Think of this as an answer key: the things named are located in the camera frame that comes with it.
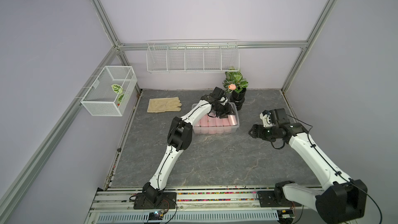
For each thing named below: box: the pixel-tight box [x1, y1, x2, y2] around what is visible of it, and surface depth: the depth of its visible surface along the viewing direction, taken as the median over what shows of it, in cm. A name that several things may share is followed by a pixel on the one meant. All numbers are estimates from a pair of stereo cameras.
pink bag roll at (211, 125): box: [207, 115, 217, 135], surface depth 98 cm
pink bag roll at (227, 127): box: [222, 118, 232, 133], surface depth 98 cm
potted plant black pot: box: [229, 87, 247, 111], surface depth 105 cm
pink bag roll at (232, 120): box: [227, 114, 238, 126], surface depth 96 cm
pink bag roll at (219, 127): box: [215, 117, 225, 134], surface depth 98 cm
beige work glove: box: [147, 96, 182, 114], surface depth 114 cm
